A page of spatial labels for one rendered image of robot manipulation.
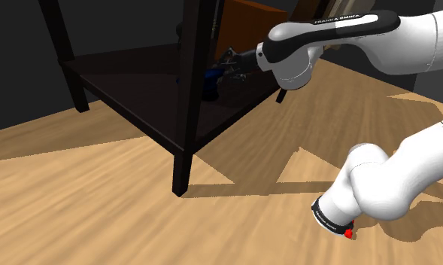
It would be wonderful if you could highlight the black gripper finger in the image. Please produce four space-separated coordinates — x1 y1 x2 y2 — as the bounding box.
223 69 248 83
217 47 242 68

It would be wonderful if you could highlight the blue object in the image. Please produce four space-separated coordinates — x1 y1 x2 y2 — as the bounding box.
203 68 225 102

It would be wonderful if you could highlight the orange cabinet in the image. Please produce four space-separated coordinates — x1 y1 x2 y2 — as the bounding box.
214 0 289 64

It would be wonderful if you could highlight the dark wooden shelf table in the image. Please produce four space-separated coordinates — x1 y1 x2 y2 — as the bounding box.
38 0 289 198

